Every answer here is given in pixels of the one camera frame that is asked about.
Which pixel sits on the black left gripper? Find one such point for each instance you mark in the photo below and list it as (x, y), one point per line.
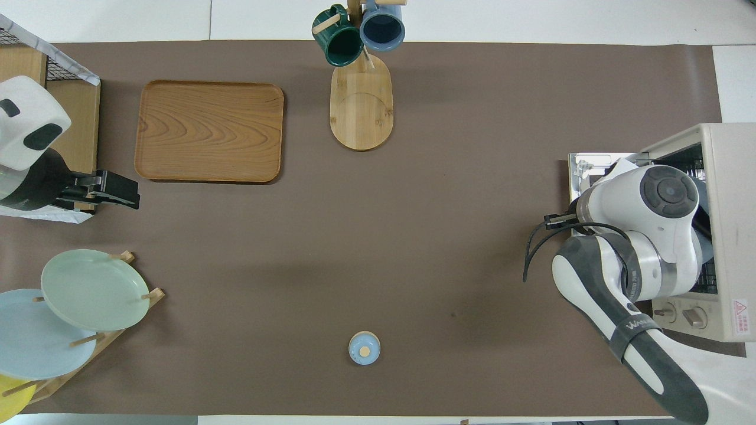
(80, 192)

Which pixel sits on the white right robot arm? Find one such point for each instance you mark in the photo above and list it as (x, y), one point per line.
(626, 206)

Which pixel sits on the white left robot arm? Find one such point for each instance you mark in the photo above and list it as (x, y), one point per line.
(23, 118)

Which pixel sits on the silver oven knob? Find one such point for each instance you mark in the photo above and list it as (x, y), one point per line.
(665, 311)
(695, 317)

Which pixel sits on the beige toaster oven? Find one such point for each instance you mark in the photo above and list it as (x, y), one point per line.
(732, 177)

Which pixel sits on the marble print basket cloth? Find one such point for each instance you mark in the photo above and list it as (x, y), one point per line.
(82, 74)
(59, 216)

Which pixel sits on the pale green plate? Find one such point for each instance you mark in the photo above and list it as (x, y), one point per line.
(94, 289)

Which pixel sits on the wooden serving tray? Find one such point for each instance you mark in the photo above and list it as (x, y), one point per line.
(207, 130)

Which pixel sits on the wooden plate rack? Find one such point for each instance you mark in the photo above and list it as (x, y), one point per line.
(112, 339)

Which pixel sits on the light blue racked plate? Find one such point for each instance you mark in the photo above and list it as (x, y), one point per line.
(29, 342)

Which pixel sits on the yellow plate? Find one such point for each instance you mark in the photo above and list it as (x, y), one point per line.
(10, 401)

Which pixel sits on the wooden mug tree stand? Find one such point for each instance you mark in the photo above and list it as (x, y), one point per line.
(361, 112)

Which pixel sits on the dark green mug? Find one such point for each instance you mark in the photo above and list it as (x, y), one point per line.
(342, 44)

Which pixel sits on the brown table mat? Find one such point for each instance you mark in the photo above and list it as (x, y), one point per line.
(413, 206)

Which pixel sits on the blue mug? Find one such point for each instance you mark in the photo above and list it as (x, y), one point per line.
(382, 26)

